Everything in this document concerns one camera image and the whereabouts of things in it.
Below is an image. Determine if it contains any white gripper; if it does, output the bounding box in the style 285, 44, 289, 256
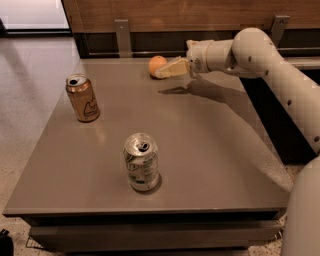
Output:
154, 40, 212, 79

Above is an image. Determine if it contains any orange fruit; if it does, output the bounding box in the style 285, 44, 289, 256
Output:
148, 56, 167, 77

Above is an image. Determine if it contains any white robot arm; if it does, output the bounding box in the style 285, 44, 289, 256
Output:
153, 27, 320, 256

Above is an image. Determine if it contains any green white 7up can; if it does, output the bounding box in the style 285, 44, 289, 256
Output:
123, 133, 160, 192

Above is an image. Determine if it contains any gold soda can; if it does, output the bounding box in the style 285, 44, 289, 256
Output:
66, 74, 100, 122

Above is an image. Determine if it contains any grey square table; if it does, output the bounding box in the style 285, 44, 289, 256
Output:
4, 59, 288, 254

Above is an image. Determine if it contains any black object bottom left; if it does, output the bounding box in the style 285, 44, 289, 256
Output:
0, 229, 14, 256

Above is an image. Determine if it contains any left metal wall bracket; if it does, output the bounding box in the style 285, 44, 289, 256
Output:
114, 19, 132, 58

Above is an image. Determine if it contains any metal wall bracket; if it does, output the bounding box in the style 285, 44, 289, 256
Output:
114, 19, 132, 58
269, 15, 290, 47

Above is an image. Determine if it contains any right metal wall bracket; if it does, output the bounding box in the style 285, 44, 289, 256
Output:
269, 15, 290, 47

